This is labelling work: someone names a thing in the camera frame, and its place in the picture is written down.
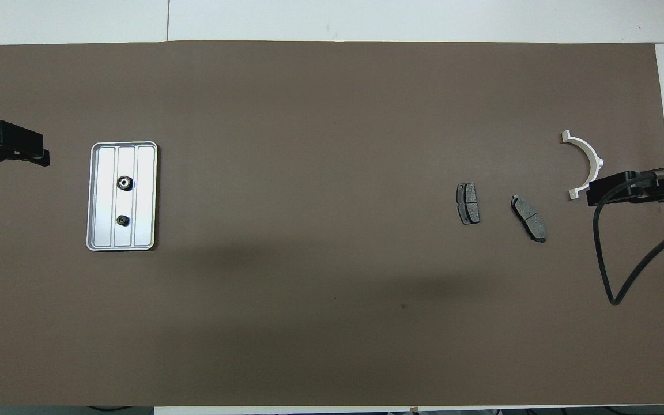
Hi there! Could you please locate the curved grey brake pad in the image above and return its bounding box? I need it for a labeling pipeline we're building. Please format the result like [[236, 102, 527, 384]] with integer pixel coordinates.
[[511, 194, 548, 243]]

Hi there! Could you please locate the silver metal tray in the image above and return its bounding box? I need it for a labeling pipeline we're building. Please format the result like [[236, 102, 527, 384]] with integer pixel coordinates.
[[86, 141, 159, 252]]

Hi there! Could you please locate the rectangular grey brake pad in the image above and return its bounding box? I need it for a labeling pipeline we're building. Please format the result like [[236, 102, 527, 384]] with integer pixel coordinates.
[[456, 183, 481, 225]]

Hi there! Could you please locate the white semicircular bracket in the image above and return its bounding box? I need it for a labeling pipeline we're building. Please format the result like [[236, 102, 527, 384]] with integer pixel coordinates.
[[560, 130, 605, 201]]

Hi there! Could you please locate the brown table mat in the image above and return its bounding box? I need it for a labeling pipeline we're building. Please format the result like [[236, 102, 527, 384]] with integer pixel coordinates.
[[0, 40, 664, 408]]

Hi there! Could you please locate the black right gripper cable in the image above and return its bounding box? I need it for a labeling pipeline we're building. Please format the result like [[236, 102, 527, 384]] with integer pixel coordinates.
[[593, 173, 664, 306]]

